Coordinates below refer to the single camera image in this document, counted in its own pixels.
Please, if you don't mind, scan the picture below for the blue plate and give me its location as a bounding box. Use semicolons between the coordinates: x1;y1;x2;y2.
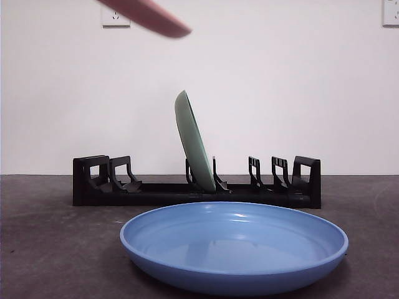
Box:
119;201;349;297

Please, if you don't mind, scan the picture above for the green plate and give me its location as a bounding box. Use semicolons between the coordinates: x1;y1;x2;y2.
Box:
174;90;216;192

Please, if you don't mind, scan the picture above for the pink plate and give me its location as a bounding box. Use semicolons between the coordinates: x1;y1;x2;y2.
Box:
96;0;193;40

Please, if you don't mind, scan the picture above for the white wall socket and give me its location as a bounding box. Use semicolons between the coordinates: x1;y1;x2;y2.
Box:
100;4;131;28
382;0;399;27

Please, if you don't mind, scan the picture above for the black plastic plate rack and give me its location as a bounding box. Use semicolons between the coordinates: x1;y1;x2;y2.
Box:
72;154;322;209

